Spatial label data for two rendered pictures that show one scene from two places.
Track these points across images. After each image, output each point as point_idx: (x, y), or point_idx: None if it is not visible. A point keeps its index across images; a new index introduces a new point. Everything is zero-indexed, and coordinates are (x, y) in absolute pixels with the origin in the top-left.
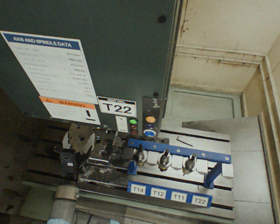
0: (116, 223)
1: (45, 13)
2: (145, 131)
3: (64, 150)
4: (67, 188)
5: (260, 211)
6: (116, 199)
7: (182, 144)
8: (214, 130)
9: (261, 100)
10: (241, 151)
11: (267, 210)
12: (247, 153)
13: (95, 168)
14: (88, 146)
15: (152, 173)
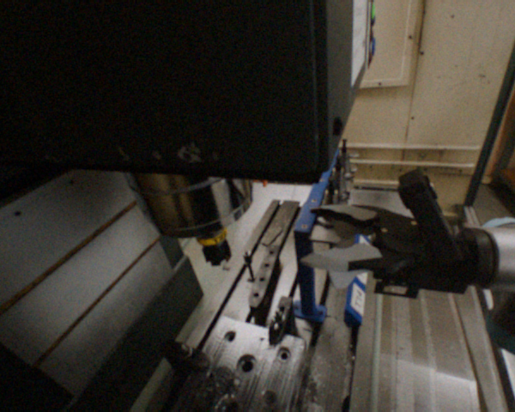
0: (488, 221)
1: None
2: (372, 41)
3: (412, 180)
4: (495, 229)
5: (363, 199)
6: (375, 354)
7: (277, 240)
8: (253, 227)
9: None
10: None
11: (361, 193)
12: (294, 199)
13: (309, 396)
14: (355, 209)
15: (324, 282)
